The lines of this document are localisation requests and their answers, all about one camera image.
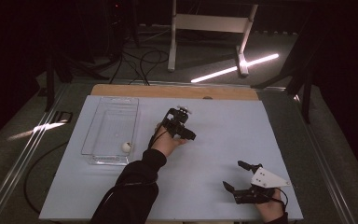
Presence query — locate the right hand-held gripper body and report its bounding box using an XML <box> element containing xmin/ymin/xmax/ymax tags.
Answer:
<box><xmin>232</xmin><ymin>163</ymin><xmax>293</xmax><ymax>205</ymax></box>

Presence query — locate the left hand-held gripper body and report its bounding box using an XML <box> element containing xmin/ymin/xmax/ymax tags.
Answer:
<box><xmin>161</xmin><ymin>116</ymin><xmax>198</xmax><ymax>142</ymax></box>

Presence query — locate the clear plastic container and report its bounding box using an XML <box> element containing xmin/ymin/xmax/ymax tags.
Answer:
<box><xmin>80</xmin><ymin>96</ymin><xmax>140</xmax><ymax>167</ymax></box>

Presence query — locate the person's left hand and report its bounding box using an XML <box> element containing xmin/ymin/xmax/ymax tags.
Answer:
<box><xmin>150</xmin><ymin>122</ymin><xmax>189</xmax><ymax>159</ymax></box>

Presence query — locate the person's right hand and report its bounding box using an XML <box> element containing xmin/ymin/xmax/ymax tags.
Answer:
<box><xmin>255</xmin><ymin>189</ymin><xmax>286</xmax><ymax>223</ymax></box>

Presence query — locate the wooden table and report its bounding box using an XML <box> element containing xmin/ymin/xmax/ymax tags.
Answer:
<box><xmin>90</xmin><ymin>83</ymin><xmax>260</xmax><ymax>102</ymax></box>

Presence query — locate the pale blue table mat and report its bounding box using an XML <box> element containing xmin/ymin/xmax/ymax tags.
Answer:
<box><xmin>38</xmin><ymin>94</ymin><xmax>304</xmax><ymax>222</ymax></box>

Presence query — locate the bright light strip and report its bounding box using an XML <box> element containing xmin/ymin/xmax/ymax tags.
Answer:
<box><xmin>190</xmin><ymin>53</ymin><xmax>281</xmax><ymax>84</ymax></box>

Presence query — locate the black metal stand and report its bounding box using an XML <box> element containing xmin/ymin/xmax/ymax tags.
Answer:
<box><xmin>41</xmin><ymin>46</ymin><xmax>110</xmax><ymax>114</ymax></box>
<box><xmin>251</xmin><ymin>12</ymin><xmax>327</xmax><ymax>125</ymax></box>

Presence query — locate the small black floor box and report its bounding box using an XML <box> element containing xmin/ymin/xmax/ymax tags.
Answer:
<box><xmin>53</xmin><ymin>110</ymin><xmax>74</xmax><ymax>124</ymax></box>

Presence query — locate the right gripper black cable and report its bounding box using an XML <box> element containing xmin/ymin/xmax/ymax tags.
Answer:
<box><xmin>274</xmin><ymin>187</ymin><xmax>289</xmax><ymax>209</ymax></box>

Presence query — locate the black cables bundle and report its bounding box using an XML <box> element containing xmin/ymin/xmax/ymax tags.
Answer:
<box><xmin>108</xmin><ymin>48</ymin><xmax>171</xmax><ymax>87</ymax></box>

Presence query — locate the metal floor rail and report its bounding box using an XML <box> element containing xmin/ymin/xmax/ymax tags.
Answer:
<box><xmin>0</xmin><ymin>83</ymin><xmax>71</xmax><ymax>224</ymax></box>
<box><xmin>292</xmin><ymin>92</ymin><xmax>358</xmax><ymax>224</ymax></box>

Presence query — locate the white desk frame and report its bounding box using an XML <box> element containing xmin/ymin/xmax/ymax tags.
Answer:
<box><xmin>167</xmin><ymin>0</ymin><xmax>259</xmax><ymax>77</ymax></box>

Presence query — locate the black floor cable loop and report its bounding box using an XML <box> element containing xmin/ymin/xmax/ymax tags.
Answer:
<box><xmin>22</xmin><ymin>140</ymin><xmax>70</xmax><ymax>216</ymax></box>

